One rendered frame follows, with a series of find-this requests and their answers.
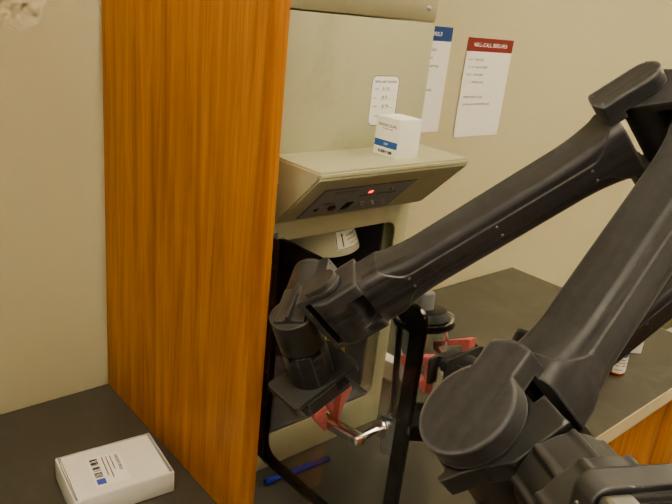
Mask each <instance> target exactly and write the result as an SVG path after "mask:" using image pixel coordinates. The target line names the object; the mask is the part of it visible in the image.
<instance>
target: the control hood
mask: <svg viewBox="0 0 672 504"><path fill-rule="evenodd" d="M373 149H374V147H369V148H356V149H342V150H329V151H315V152H302V153H289V154H280V156H279V169H278V183H277V196H276V210H275V224H278V223H284V222H291V221H297V220H303V219H310V218H316V217H323V216H329V215H335V214H342V213H348V212H355V211H361V210H367V209H374V208H380V207H387V206H393V205H399V204H406V203H412V202H418V201H421V200H423V199H424V198H425V197H427V196H428V195H429V194H430V193H432V192H433V191H434V190H436V189H437V188H438V187H439V186H441V185H442V184H443V183H445V182H446V181H447V180H448V179H450V178H451V177H452V176H454V175H455V174H456V173H457V172H459V171H460V170H461V169H463V168H464V167H465V166H466V165H467V163H468V161H469V160H468V159H467V158H466V157H462V156H459V155H455V154H452V153H449V152H445V151H442V150H438V149H435V148H431V147H428V146H425V145H421V144H419V147H418V154H417V157H414V158H404V159H393V158H390V157H387V156H384V155H380V154H377V153H374V152H373ZM414 179H417V180H416V181H415V182H414V183H413V184H411V185H410V186H409V187H408V188H407V189H405V190H404V191H403V192H402V193H401V194H399V195H398V196H397V197H396V198H394V199H393V200H392V201H391V202H390V203H388V204H387V205H385V206H379V207H372V208H366V209H360V210H353V211H347V212H340V213H334V214H327V215H321V216H314V217H308V218H301V219H296V218H297V217H299V216H300V215H301V214H302V213H303V212H304V211H305V210H306V209H307V208H308V207H309V206H310V205H311V204H312V203H313V202H314V201H315V200H316V199H317V198H318V197H319V196H320V195H322V194H323V193H324V192H325V191H326V190H333V189H341V188H349V187H358V186H366V185H374V184H382V183H390V182H398V181H406V180H414Z"/></svg>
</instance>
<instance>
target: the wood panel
mask: <svg viewBox="0 0 672 504"><path fill-rule="evenodd" d="M101 6H102V64H103V121H104V179H105V236H106V293H107V351H108V384H109V385H110V386H111V387H112V389H113V390H114V391H115V392H116V393H117V394H118V395H119V396H120V397H121V398H122V400H123V401H124V402H125V403H126V404H127V405H128V406H129V407H130V408H131V409H132V411H133V412H134V413H135V414H136V415H137V416H138V417H139V418H140V419H141V420H142V422H143V423H144V424H145V425H146V426H147V427H148V428H149V429H150V430H151V432H152V433H153V434H154V435H155V436H156V437H157V438H158V439H159V440H160V441H161V443H162V444H163V445H164V446H165V447H166V448H167V449H168V450H169V451H170V452H171V454H172V455H173V456H174V457H175V458H176V459H177V460H178V461H179V462H180V463H181V465H182V466H183V467H184V468H185V469H186V470H187V471H188V472H189V473H190V475H191V476H192V477H193V478H194V479H195V480H196V481H197V482H198V483H199V484H200V486H201V487H202V488H203V489H204V490H205V491H206V492H207V493H208V494H209V495H210V497H211V498H212V499H213V500H214V501H215V502H216V503H217V504H254V493H255V479H256V466H257V452H258V439H259V425H260V412H261V398H262V385H263V372H264V358H265V345H266V331H267V318H268V304H269V291H270V277H271V264H272V250H273V237H274V223H275V210H276V196H277V183H278V169H279V156H280V143H281V129H282V116H283V102H284V89H285V75H286V62H287V48H288V35H289V21H290V8H291V0H101Z"/></svg>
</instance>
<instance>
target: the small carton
mask: <svg viewBox="0 0 672 504"><path fill-rule="evenodd" d="M421 126H422V119H419V118H415V117H411V116H407V115H403V114H378V116H377V124H376V132H375V141H374V149H373V152H374V153H377V154H380V155H384V156H387V157H390V158H393V159H404V158H414V157H417V154H418V147H419V140H420V133H421Z"/></svg>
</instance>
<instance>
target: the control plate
mask: <svg viewBox="0 0 672 504"><path fill-rule="evenodd" d="M416 180H417V179H414V180H406V181H398V182H390V183H382V184H374V185H366V186H358V187H349V188H341V189H333V190H326V191H325V192H324V193H323V194H322V195H320V196H319V197H318V198H317V199H316V200H315V201H314V202H313V203H312V204H311V205H310V206H309V207H308V208H307V209H306V210H305V211H304V212H303V213H302V214H301V215H300V216H299V217H297V218H296V219H301V218H308V217H314V216H321V215H327V214H334V213H340V212H347V211H353V210H360V209H366V208H372V207H379V206H385V205H387V204H388V203H390V202H391V201H392V200H393V199H394V198H396V197H397V196H398V195H399V194H401V193H402V192H403V191H404V190H405V189H407V188H408V187H409V186H410V185H411V184H413V183H414V182H415V181H416ZM391 187H393V189H392V190H389V191H388V190H387V189H389V188H391ZM373 189H374V191H373V192H372V193H368V192H369V191H370V190H373ZM383 198H385V200H384V201H385V202H383V203H382V201H380V200H381V199H383ZM371 200H375V201H374V204H372V203H369V202H370V201H371ZM351 201H355V202H354V203H353V204H352V205H351V206H349V207H348V208H347V209H342V210H339V209H340V208H341V207H342V206H344V205H345V204H346V203H347V202H351ZM362 201H363V205H362V206H361V205H359V204H358V203H360V202H362ZM333 205H335V206H336V209H334V210H332V211H328V210H327V209H328V208H329V207H330V206H333ZM317 208H319V210H318V211H316V212H313V210H314V209H317Z"/></svg>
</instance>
